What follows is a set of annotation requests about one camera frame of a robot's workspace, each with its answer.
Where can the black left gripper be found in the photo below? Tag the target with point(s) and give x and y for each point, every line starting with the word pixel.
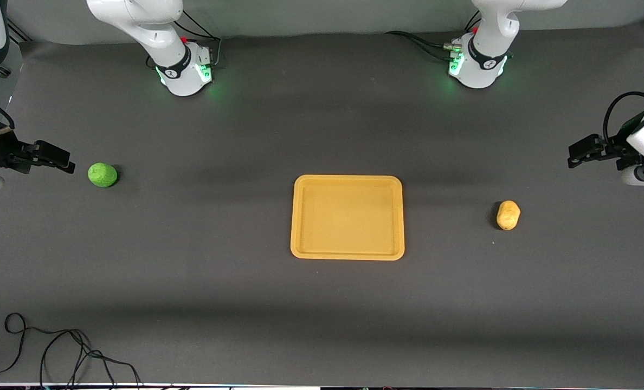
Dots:
pixel 612 148

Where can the green apple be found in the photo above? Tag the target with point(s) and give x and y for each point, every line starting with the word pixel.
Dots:
pixel 102 175

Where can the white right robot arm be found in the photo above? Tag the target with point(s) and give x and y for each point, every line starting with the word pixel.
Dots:
pixel 156 32

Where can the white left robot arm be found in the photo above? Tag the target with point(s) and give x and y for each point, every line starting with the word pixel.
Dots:
pixel 490 38

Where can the yellow-brown potato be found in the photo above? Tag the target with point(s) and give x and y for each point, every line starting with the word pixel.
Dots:
pixel 508 215

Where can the yellow rectangular plastic tray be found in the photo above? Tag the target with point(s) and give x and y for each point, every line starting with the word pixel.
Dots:
pixel 348 218

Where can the aluminium frame profile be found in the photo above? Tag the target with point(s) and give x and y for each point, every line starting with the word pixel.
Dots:
pixel 18 30

